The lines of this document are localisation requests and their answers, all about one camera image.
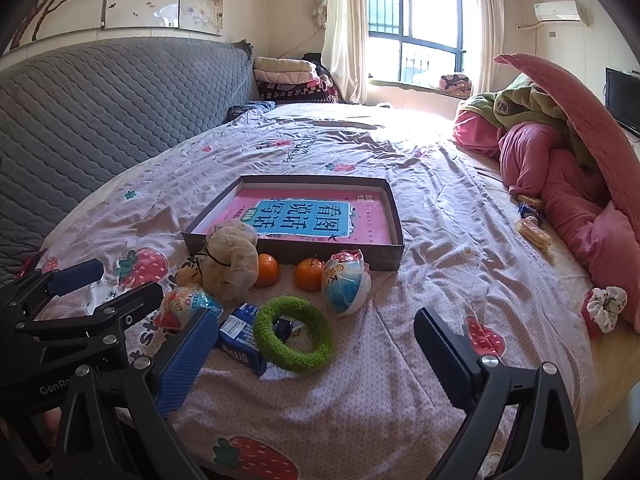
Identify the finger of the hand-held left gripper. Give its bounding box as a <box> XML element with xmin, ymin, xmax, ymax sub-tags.
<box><xmin>0</xmin><ymin>259</ymin><xmax>105</xmax><ymax>328</ymax></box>
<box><xmin>11</xmin><ymin>281</ymin><xmax>165</xmax><ymax>357</ymax></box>

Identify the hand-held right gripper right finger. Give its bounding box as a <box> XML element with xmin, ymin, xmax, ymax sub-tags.
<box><xmin>414</xmin><ymin>306</ymin><xmax>583</xmax><ymax>480</ymax></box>

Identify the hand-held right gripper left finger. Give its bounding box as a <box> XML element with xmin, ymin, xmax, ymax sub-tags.
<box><xmin>52</xmin><ymin>305</ymin><xmax>223</xmax><ymax>480</ymax></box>

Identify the toy egg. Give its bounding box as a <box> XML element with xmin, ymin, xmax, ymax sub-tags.
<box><xmin>152</xmin><ymin>284</ymin><xmax>223</xmax><ymax>333</ymax></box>
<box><xmin>321</xmin><ymin>249</ymin><xmax>372</xmax><ymax>317</ymax></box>

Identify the blue snack packet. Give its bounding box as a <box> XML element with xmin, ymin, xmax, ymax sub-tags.
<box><xmin>215</xmin><ymin>302</ymin><xmax>268</xmax><ymax>376</ymax></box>

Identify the small tan round object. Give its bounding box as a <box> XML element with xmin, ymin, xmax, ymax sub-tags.
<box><xmin>175</xmin><ymin>265</ymin><xmax>203</xmax><ymax>287</ymax></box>

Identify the beige drawstring pouch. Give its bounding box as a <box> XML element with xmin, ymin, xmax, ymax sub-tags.
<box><xmin>197</xmin><ymin>220</ymin><xmax>260</xmax><ymax>302</ymax></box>

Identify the green fuzzy hair ring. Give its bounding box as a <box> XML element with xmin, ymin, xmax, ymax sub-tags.
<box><xmin>252</xmin><ymin>296</ymin><xmax>333</xmax><ymax>374</ymax></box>

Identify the pink shallow box tray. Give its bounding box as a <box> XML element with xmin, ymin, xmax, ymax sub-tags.
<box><xmin>181</xmin><ymin>175</ymin><xmax>405</xmax><ymax>272</ymax></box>

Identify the orange tangerine with stalk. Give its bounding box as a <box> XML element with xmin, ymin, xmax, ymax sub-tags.
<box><xmin>294</xmin><ymin>257</ymin><xmax>325</xmax><ymax>291</ymax></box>

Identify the yellow biscuit packet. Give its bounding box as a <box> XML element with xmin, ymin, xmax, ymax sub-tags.
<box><xmin>517</xmin><ymin>217</ymin><xmax>553</xmax><ymax>253</ymax></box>

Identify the small blue snack wrapper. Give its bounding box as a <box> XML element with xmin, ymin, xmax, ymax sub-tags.
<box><xmin>517</xmin><ymin>202</ymin><xmax>545</xmax><ymax>226</ymax></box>

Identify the white cherry print scrunchie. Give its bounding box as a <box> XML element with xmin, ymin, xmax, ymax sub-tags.
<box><xmin>581</xmin><ymin>286</ymin><xmax>628</xmax><ymax>338</ymax></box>

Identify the grey quilted headboard cover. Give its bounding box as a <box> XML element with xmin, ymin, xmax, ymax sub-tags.
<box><xmin>0</xmin><ymin>37</ymin><xmax>261</xmax><ymax>288</ymax></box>

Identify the pink picture book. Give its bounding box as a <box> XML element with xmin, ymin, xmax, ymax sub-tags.
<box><xmin>212</xmin><ymin>191</ymin><xmax>391</xmax><ymax>244</ymax></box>

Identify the pink quilt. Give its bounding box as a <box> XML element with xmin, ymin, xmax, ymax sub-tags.
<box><xmin>452</xmin><ymin>110</ymin><xmax>640</xmax><ymax>333</ymax></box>

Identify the blue patterned cloth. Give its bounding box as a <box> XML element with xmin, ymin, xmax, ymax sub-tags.
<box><xmin>227</xmin><ymin>101</ymin><xmax>276</xmax><ymax>123</ymax></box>

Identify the green blanket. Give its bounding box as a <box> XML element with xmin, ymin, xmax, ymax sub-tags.
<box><xmin>457</xmin><ymin>72</ymin><xmax>601</xmax><ymax>171</ymax></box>

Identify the folded patterned blanket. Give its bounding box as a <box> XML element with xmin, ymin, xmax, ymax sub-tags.
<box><xmin>439</xmin><ymin>74</ymin><xmax>473</xmax><ymax>96</ymax></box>

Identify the stack of folded blankets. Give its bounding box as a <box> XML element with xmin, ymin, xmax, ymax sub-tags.
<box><xmin>252</xmin><ymin>56</ymin><xmax>341</xmax><ymax>106</ymax></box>

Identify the pink quilted cover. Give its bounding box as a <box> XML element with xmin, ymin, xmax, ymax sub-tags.
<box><xmin>492</xmin><ymin>52</ymin><xmax>640</xmax><ymax>206</ymax></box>

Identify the dark clothes pile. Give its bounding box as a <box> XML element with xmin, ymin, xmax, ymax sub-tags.
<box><xmin>300</xmin><ymin>52</ymin><xmax>331</xmax><ymax>77</ymax></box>

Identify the black television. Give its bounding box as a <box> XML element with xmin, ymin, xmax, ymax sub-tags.
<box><xmin>604</xmin><ymin>66</ymin><xmax>640</xmax><ymax>138</ymax></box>

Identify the cream curtain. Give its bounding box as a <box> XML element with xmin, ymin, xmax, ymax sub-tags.
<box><xmin>462</xmin><ymin>0</ymin><xmax>506</xmax><ymax>98</ymax></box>
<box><xmin>320</xmin><ymin>0</ymin><xmax>371</xmax><ymax>106</ymax></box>

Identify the barred window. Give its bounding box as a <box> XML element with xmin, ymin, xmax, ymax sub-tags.
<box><xmin>366</xmin><ymin>0</ymin><xmax>468</xmax><ymax>86</ymax></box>

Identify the white air conditioner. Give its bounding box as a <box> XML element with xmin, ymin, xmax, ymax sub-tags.
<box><xmin>531</xmin><ymin>0</ymin><xmax>588</xmax><ymax>26</ymax></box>

